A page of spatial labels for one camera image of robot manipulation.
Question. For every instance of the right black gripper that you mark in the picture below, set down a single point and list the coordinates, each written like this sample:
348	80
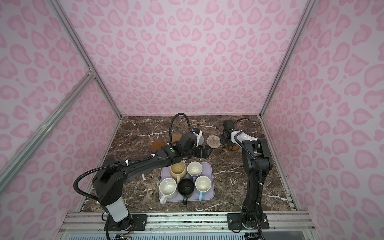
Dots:
222	140

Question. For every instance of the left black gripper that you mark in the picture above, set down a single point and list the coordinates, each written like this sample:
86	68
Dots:
201	154

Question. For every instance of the multicolour woven round coaster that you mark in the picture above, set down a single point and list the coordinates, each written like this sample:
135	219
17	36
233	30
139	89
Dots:
213	141

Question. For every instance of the small white cup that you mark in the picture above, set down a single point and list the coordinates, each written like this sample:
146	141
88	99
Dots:
194	169

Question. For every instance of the beige ceramic mug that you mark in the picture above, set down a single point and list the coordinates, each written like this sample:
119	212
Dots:
178	171

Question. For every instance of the brown wooden saucer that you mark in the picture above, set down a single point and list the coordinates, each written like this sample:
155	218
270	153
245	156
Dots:
157	145
232	148

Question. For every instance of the blue woven round coaster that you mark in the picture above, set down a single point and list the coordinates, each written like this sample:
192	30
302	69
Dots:
200	139

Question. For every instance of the paw shaped cork coaster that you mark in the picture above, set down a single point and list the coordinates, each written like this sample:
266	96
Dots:
176	137

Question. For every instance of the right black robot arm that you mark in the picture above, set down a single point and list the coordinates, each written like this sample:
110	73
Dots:
257	164

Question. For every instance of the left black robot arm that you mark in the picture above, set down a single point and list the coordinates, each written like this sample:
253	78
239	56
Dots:
108	183

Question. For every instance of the lavender silicone tray mat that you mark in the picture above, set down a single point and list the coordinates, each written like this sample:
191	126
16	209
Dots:
207	171

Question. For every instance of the black mug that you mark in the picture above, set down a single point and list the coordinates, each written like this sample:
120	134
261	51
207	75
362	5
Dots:
186	188

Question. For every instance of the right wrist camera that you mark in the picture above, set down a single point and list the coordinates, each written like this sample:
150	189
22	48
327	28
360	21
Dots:
228	126

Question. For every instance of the white mug blue handle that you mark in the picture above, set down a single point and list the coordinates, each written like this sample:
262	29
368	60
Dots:
203	184

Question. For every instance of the white mug with handle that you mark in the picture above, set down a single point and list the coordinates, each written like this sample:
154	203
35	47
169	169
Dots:
168	189

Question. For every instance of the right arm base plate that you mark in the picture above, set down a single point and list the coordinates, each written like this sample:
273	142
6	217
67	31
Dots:
236	221

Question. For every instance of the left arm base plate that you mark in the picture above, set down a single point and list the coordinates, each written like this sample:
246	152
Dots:
135	222

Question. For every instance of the aluminium front rail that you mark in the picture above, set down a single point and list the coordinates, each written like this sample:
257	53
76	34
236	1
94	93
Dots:
294	225

